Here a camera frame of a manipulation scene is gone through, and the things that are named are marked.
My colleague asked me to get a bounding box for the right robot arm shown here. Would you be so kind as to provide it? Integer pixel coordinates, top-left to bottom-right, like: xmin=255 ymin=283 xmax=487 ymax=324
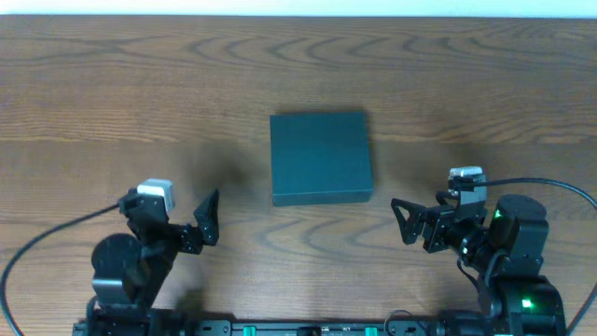
xmin=391 ymin=167 xmax=566 ymax=335

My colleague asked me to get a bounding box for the dark green box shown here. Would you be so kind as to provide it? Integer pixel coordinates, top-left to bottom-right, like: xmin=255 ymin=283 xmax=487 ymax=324
xmin=270 ymin=111 xmax=374 ymax=207

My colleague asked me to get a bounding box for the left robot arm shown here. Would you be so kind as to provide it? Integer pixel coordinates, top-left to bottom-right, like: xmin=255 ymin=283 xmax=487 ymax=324
xmin=79 ymin=189 xmax=219 ymax=335

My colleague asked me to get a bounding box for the black mounting rail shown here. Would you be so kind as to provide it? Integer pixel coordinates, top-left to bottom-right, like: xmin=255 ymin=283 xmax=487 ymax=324
xmin=71 ymin=320 xmax=464 ymax=336

